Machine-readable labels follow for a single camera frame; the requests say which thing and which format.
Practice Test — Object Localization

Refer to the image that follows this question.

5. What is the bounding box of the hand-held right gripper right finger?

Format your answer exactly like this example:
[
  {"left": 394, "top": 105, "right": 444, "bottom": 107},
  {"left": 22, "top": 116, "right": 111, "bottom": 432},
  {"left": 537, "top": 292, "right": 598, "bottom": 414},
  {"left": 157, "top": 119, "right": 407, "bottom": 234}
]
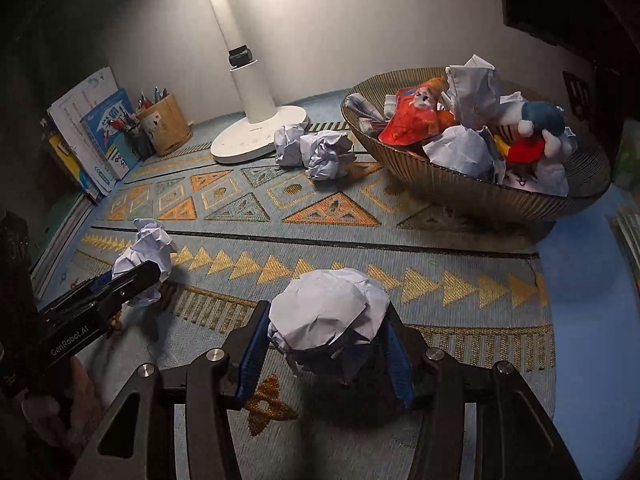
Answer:
[{"left": 377, "top": 305, "right": 583, "bottom": 480}]

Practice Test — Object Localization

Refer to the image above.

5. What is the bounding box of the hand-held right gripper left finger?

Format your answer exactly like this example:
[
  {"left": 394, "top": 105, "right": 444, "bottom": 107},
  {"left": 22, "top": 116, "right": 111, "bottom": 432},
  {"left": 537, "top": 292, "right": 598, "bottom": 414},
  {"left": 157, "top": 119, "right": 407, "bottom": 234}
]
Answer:
[{"left": 75, "top": 299, "right": 271, "bottom": 480}]

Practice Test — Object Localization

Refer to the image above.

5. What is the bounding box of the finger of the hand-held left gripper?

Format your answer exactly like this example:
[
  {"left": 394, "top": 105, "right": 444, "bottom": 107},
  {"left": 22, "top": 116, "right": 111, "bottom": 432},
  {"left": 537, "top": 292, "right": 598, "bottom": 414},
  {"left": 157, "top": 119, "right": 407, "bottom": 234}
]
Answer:
[
  {"left": 42, "top": 271, "right": 118, "bottom": 311},
  {"left": 102, "top": 261, "right": 162, "bottom": 311}
]

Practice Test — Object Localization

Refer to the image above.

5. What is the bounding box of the ribbed glass bowl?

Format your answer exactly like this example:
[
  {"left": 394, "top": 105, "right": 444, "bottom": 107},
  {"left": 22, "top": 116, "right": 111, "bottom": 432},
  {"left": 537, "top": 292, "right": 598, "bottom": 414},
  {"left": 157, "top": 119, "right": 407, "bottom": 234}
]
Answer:
[{"left": 341, "top": 67, "right": 612, "bottom": 223}]

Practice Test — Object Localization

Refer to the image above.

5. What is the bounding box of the light blue paper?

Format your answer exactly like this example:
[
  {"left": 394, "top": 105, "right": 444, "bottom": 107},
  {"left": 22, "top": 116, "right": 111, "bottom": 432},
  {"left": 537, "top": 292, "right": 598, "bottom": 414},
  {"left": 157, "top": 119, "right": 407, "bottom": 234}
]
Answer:
[{"left": 345, "top": 92, "right": 396, "bottom": 123}]

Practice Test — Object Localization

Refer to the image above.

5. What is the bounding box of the blue white plush toy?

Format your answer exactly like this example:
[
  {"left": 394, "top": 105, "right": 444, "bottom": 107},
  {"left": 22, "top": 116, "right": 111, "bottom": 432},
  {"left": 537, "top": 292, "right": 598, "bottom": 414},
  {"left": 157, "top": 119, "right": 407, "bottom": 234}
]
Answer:
[{"left": 492, "top": 91, "right": 576, "bottom": 158}]

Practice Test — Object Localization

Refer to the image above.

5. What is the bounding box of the person's left hand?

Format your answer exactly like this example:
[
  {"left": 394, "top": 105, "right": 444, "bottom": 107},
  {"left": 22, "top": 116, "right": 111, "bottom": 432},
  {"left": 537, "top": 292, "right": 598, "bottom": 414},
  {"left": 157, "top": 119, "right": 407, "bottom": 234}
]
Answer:
[{"left": 22, "top": 357, "right": 104, "bottom": 431}]

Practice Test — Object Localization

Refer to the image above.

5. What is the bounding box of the blue picture book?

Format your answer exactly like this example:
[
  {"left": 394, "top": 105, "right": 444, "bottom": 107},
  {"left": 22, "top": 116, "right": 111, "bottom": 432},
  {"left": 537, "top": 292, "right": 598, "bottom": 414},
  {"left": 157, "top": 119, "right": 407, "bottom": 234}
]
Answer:
[{"left": 80, "top": 88, "right": 142, "bottom": 181}]

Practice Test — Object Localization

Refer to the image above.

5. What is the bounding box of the dark pen cup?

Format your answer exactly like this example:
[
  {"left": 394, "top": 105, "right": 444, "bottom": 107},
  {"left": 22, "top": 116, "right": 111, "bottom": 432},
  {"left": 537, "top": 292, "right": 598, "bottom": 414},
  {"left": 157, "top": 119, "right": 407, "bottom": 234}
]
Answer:
[{"left": 122, "top": 127, "right": 156, "bottom": 161}]

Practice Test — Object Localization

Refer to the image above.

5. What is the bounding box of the patterned woven mat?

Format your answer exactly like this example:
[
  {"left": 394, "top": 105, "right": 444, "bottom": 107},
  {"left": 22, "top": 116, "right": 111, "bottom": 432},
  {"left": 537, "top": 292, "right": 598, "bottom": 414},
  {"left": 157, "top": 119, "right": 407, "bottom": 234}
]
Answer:
[{"left": 32, "top": 90, "right": 558, "bottom": 480}]

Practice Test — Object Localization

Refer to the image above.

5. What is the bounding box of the wooden pen holder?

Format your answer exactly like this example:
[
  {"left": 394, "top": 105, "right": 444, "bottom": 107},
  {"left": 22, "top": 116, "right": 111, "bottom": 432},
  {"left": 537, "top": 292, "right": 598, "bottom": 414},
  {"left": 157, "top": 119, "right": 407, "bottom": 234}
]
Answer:
[{"left": 136, "top": 94, "right": 193, "bottom": 157}]

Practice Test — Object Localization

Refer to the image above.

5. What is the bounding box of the stack of books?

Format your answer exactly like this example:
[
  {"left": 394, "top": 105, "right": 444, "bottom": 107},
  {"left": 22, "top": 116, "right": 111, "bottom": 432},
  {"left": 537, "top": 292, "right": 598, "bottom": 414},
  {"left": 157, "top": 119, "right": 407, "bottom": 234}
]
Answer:
[
  {"left": 47, "top": 66, "right": 121, "bottom": 161},
  {"left": 607, "top": 207, "right": 640, "bottom": 261}
]

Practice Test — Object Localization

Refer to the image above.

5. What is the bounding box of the white desk lamp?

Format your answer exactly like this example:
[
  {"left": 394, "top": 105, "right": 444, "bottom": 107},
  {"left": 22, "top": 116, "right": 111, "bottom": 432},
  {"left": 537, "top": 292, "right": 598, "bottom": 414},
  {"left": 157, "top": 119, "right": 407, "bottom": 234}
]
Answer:
[{"left": 194, "top": 0, "right": 309, "bottom": 165}]

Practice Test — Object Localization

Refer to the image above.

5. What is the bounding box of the bunch of coloured pens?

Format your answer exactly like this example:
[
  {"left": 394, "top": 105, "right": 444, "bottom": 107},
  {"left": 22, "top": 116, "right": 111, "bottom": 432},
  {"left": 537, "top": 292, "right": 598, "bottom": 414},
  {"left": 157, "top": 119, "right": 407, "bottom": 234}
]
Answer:
[{"left": 135, "top": 87, "right": 168, "bottom": 111}]

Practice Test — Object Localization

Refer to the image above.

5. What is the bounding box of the blue desk mat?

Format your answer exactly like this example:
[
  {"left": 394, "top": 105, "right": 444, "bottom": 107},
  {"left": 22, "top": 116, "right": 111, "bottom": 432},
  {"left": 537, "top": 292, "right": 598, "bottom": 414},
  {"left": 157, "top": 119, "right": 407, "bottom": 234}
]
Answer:
[{"left": 537, "top": 185, "right": 640, "bottom": 480}]

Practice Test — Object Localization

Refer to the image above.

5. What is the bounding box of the pale green squishy toy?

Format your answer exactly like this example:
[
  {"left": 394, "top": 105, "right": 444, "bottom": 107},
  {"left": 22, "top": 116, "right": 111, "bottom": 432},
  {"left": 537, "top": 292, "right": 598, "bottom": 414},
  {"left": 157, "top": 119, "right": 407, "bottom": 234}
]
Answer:
[{"left": 502, "top": 167, "right": 541, "bottom": 191}]

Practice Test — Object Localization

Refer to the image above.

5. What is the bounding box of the red orange plastic bag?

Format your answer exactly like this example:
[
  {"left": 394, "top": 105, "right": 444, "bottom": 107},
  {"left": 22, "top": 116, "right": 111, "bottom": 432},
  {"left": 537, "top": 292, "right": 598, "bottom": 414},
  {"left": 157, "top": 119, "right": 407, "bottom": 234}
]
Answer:
[{"left": 378, "top": 77, "right": 451, "bottom": 147}]

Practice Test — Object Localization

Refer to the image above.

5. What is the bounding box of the red yellow toy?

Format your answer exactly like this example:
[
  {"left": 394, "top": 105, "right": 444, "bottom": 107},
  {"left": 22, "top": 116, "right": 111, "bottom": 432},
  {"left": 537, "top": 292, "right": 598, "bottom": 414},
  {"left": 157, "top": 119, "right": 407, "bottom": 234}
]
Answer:
[{"left": 492, "top": 132, "right": 546, "bottom": 163}]

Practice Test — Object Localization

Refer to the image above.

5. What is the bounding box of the green packet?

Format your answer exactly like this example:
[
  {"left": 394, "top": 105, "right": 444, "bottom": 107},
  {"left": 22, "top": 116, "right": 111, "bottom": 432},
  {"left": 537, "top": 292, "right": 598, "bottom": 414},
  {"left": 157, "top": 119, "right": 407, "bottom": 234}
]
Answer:
[{"left": 612, "top": 120, "right": 640, "bottom": 186}]

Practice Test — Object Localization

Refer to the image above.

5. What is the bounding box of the black monitor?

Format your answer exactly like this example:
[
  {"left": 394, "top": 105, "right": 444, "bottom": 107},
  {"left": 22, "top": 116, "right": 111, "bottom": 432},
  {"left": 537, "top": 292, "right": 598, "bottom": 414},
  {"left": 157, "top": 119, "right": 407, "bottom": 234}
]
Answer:
[{"left": 497, "top": 0, "right": 640, "bottom": 61}]

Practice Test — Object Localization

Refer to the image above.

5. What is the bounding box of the wall socket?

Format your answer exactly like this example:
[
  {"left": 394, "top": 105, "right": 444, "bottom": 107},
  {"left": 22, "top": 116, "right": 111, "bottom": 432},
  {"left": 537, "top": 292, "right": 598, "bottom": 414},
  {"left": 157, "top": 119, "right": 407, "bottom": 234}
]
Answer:
[{"left": 562, "top": 70, "right": 591, "bottom": 121}]

